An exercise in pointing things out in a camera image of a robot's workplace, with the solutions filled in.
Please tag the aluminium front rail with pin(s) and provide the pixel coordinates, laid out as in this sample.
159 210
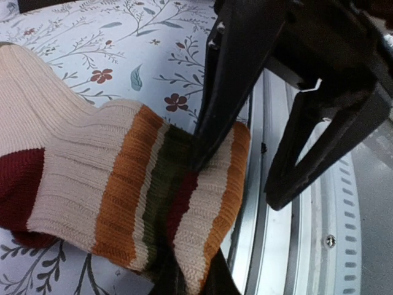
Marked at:
313 245

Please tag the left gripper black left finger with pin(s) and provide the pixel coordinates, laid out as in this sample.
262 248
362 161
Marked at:
171 279

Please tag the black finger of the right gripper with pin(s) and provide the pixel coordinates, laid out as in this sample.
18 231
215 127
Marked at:
237 50

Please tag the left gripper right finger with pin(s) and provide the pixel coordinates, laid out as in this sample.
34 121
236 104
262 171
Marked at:
220 281

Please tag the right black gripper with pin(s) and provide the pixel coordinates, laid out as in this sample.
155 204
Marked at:
344 65

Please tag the beige striped ribbed sock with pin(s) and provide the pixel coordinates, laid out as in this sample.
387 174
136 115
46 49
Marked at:
113 180

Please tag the floral tablecloth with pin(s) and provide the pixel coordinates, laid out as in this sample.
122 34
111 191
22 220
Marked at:
145 51

